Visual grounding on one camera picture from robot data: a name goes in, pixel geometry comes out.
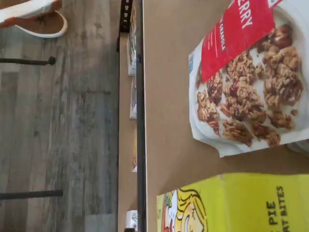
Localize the yellow cartoon cereal box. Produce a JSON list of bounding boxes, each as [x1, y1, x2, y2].
[[156, 173, 309, 232]]

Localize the wooden shelf board with bags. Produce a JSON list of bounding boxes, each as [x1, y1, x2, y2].
[[142, 0, 309, 232]]

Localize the blue cereal box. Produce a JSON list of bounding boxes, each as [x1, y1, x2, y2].
[[129, 77, 138, 119]]

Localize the wooden shelf board with boxes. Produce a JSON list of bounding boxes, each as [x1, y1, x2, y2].
[[117, 36, 140, 232]]

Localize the green cereal box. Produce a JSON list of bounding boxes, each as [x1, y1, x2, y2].
[[127, 7, 138, 77]]

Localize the red label granola bag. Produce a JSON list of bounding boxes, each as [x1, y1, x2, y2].
[[188, 0, 309, 158]]

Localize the brown shoe white sole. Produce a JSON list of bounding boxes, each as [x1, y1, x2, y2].
[[14, 9, 68, 38], [0, 0, 63, 28]]

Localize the black floor rod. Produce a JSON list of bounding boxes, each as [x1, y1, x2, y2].
[[0, 56, 56, 66], [0, 190, 64, 201]]

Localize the black perforated shelf post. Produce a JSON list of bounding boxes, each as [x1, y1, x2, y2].
[[116, 0, 135, 53]]

